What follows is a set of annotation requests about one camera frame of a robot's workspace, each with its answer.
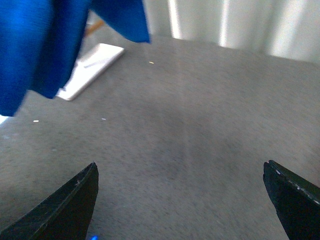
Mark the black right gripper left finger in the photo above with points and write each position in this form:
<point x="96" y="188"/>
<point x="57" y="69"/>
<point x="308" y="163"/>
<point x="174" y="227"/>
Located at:
<point x="64" y="215"/>

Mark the white pleated curtain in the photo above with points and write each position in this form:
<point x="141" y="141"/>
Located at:
<point x="281" y="28"/>

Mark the white rectangular tray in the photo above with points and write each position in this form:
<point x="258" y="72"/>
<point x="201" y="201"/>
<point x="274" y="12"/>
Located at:
<point x="89" y="67"/>

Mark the blue microfiber cloth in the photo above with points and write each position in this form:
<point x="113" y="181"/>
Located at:
<point x="40" y="41"/>

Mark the wooden rod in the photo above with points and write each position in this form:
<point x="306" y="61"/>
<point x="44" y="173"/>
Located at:
<point x="94" y="27"/>

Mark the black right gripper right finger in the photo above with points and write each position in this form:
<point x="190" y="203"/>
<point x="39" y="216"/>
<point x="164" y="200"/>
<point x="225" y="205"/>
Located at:
<point x="296" y="201"/>

